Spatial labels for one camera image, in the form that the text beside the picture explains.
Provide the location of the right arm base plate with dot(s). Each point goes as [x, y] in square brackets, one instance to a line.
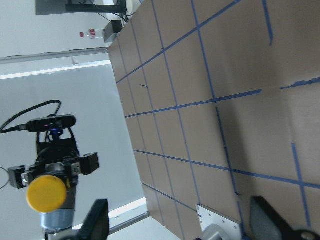
[217, 226]

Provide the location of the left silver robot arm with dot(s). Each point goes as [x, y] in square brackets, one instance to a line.
[62, 218]

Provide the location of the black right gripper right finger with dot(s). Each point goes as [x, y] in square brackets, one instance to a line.
[266, 223]

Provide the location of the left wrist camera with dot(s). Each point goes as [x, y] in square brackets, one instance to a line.
[45, 124]

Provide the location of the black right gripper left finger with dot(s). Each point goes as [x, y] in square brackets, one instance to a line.
[96, 225]

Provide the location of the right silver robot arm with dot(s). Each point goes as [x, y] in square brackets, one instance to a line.
[265, 223]

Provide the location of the yellow push button switch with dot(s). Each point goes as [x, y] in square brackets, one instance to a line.
[46, 194]

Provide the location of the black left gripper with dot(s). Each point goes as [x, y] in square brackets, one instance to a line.
[55, 157]

